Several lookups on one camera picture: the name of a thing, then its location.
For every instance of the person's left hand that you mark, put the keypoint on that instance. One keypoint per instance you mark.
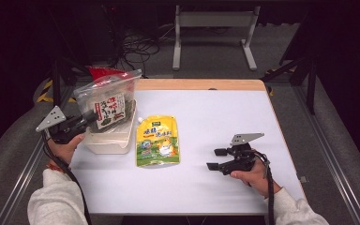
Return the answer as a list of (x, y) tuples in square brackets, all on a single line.
[(64, 153)]

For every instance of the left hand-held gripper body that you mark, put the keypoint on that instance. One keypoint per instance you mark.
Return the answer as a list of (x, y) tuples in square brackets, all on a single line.
[(65, 128)]

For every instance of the white plastic divided container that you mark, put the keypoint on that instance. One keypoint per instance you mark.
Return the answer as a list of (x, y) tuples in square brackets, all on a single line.
[(115, 140)]

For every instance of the person's right hand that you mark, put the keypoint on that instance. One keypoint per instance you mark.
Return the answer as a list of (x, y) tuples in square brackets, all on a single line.
[(258, 179)]

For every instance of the white metal stand frame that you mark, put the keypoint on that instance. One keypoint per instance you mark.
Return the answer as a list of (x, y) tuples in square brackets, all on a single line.
[(215, 20)]

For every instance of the white table mat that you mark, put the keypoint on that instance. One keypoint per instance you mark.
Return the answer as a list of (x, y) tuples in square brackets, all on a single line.
[(215, 125)]

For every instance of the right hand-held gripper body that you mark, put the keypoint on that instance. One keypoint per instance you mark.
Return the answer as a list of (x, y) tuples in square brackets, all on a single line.
[(242, 156)]

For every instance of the clear dried seaweed packet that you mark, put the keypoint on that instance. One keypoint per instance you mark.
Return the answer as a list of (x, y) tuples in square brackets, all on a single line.
[(112, 103)]

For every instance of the black metal stand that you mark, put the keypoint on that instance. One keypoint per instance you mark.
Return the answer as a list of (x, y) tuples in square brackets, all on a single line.
[(56, 81), (311, 84)]

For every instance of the yellow green spout pouch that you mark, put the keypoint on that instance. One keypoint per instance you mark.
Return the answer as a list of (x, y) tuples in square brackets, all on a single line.
[(157, 140)]

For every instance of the aluminium floor rail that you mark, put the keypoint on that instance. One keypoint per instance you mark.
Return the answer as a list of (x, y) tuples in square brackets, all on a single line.
[(22, 184), (334, 168)]

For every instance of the red white snack packet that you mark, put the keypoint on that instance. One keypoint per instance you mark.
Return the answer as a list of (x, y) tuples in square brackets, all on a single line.
[(104, 72)]

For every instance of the yellow black hazard tape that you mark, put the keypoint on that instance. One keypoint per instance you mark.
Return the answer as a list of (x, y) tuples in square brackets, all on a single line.
[(45, 92)]

